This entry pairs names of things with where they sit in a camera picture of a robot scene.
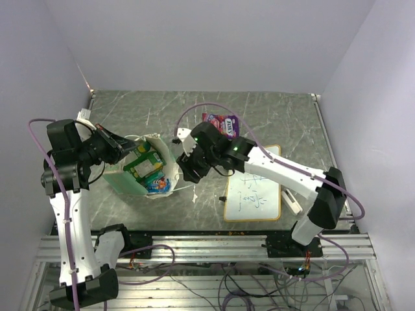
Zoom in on purple Fox's candy bag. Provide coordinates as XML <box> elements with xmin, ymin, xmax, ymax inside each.
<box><xmin>202</xmin><ymin>113</ymin><xmax>239</xmax><ymax>139</ymax></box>

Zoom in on green white paper bag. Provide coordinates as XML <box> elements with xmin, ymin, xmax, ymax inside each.
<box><xmin>103</xmin><ymin>133</ymin><xmax>181</xmax><ymax>200</ymax></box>

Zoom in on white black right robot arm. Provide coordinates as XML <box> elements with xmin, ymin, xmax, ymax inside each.
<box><xmin>175</xmin><ymin>122</ymin><xmax>346</xmax><ymax>257</ymax></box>

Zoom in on yellow framed whiteboard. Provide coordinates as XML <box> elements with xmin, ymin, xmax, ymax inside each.
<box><xmin>223</xmin><ymin>144</ymin><xmax>282</xmax><ymax>223</ymax></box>

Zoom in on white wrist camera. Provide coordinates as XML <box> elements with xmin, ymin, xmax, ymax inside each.
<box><xmin>172</xmin><ymin>128</ymin><xmax>197</xmax><ymax>157</ymax></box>
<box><xmin>76</xmin><ymin>108</ymin><xmax>96</xmax><ymax>130</ymax></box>

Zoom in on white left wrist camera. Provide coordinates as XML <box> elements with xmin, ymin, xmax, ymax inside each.
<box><xmin>76</xmin><ymin>108</ymin><xmax>96</xmax><ymax>130</ymax></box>

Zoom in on aluminium mounting rail frame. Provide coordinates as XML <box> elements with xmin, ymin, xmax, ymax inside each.
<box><xmin>19</xmin><ymin>231</ymin><xmax>393</xmax><ymax>311</ymax></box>

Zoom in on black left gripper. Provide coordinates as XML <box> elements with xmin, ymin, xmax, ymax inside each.
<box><xmin>77</xmin><ymin>124</ymin><xmax>140</xmax><ymax>166</ymax></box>

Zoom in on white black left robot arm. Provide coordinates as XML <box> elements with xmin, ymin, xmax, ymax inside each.
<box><xmin>41</xmin><ymin>119</ymin><xmax>138</xmax><ymax>310</ymax></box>

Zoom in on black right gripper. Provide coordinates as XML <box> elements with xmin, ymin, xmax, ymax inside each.
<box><xmin>176</xmin><ymin>139</ymin><xmax>219</xmax><ymax>183</ymax></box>

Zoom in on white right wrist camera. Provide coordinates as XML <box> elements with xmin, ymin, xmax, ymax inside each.
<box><xmin>172</xmin><ymin>128</ymin><xmax>197</xmax><ymax>157</ymax></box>

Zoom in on white whiteboard eraser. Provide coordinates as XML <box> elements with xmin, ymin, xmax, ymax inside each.
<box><xmin>281</xmin><ymin>189</ymin><xmax>303</xmax><ymax>216</ymax></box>

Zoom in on blue M&M's packet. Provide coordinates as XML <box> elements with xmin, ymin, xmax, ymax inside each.
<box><xmin>145</xmin><ymin>177</ymin><xmax>171</xmax><ymax>195</ymax></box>

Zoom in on green snack packet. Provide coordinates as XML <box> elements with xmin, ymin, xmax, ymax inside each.
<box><xmin>123</xmin><ymin>142</ymin><xmax>165</xmax><ymax>182</ymax></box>

